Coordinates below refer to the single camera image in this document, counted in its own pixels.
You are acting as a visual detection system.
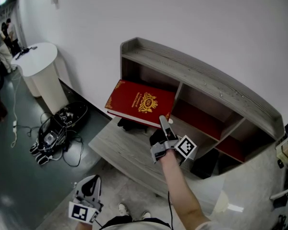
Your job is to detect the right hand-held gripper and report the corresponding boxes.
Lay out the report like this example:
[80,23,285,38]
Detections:
[149,115,198,164]

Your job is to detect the white floor cable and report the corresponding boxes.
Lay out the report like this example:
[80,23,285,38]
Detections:
[10,72,23,149]

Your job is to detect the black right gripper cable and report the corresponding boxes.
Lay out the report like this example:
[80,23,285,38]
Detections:
[167,190,175,230]

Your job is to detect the red book with gold emblem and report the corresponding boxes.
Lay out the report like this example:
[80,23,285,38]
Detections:
[104,79,177,129]

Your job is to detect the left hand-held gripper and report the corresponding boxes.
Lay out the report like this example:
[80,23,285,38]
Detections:
[68,174,104,225]

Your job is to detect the person's left forearm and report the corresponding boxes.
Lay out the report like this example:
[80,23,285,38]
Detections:
[75,221,92,230]

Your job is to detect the white curved counter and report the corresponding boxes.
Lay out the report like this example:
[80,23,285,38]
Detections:
[10,42,69,115]

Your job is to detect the black and white floor devices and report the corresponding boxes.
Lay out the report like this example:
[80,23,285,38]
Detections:
[29,138,51,165]

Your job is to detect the white trash bin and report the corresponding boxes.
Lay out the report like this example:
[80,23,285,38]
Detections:
[215,190,231,213]

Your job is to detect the person's clothing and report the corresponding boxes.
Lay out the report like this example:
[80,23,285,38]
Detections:
[99,214,222,230]

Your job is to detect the grey wooden desk with hutch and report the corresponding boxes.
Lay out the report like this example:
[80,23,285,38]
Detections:
[120,36,285,177]

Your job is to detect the black cloth bag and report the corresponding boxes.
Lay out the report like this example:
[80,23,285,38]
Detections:
[117,117,150,132]

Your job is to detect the person's right forearm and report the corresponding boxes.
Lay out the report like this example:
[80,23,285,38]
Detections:
[160,149,212,230]

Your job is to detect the black box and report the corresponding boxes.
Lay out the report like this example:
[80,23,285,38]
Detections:
[190,148,220,180]

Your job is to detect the black floor cable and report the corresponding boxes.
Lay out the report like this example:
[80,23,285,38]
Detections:
[62,135,85,168]

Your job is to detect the open black equipment case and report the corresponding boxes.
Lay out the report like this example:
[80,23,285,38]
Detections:
[38,101,88,153]

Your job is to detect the black device on counter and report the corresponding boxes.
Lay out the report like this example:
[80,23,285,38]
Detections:
[15,46,38,60]

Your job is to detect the white paper scrap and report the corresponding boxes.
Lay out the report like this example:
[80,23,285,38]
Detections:
[226,203,244,213]

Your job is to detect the person's left shoe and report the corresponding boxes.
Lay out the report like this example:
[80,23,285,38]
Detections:
[118,202,131,217]

